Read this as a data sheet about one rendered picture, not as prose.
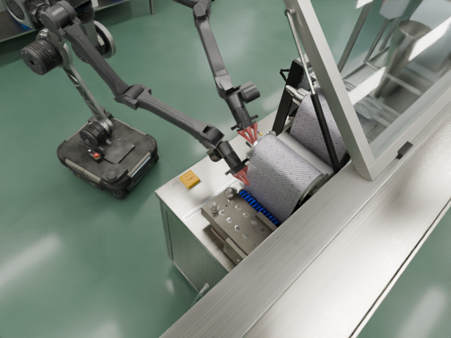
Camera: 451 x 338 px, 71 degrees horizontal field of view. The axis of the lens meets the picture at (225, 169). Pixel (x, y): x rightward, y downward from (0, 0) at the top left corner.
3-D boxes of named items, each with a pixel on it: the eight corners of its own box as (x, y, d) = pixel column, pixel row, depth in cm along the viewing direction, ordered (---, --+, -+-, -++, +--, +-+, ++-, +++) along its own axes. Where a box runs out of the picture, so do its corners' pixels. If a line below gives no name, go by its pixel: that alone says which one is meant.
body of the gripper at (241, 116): (231, 132, 123) (223, 115, 122) (249, 121, 128) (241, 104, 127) (241, 129, 118) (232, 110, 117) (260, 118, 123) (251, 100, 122)
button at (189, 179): (190, 172, 154) (190, 169, 152) (200, 181, 151) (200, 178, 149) (178, 180, 151) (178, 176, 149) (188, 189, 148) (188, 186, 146)
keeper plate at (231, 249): (226, 247, 132) (229, 237, 123) (243, 265, 128) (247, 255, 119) (221, 251, 131) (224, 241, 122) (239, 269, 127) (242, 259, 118)
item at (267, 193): (243, 187, 136) (249, 161, 121) (284, 225, 127) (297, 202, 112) (242, 188, 136) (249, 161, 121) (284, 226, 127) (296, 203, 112)
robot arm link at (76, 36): (119, 110, 141) (133, 96, 146) (134, 106, 132) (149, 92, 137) (37, 17, 119) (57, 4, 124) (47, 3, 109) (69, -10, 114)
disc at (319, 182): (317, 190, 121) (333, 166, 110) (318, 192, 121) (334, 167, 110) (293, 211, 113) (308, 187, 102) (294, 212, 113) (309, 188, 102)
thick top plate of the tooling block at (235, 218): (228, 192, 141) (229, 185, 136) (298, 259, 125) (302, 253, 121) (201, 213, 133) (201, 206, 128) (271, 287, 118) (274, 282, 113)
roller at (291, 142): (282, 145, 140) (289, 127, 130) (329, 182, 130) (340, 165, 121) (264, 159, 135) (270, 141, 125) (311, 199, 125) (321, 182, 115)
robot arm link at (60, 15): (45, 26, 124) (55, 19, 127) (64, 35, 122) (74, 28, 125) (34, 3, 117) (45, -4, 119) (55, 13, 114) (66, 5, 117)
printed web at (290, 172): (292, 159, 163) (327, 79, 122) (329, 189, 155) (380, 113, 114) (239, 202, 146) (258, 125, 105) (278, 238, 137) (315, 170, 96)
